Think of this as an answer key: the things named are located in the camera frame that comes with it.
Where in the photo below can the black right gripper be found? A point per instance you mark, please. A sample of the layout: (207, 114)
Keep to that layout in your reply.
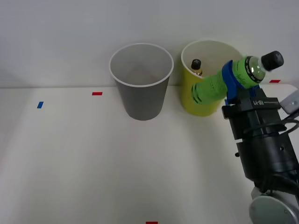
(254, 116)

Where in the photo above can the green bottle with black cap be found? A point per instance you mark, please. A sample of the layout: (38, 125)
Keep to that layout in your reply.
(210, 89)

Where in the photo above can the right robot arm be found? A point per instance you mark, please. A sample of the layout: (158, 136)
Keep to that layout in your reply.
(268, 158)

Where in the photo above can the yellow-green plastic waste bin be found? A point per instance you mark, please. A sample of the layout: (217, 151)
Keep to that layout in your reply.
(205, 110)

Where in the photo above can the yellow bottle with black cap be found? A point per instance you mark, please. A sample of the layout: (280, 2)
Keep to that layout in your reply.
(195, 63)

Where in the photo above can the grey plastic waste bin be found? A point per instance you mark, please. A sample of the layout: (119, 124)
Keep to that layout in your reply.
(142, 102)

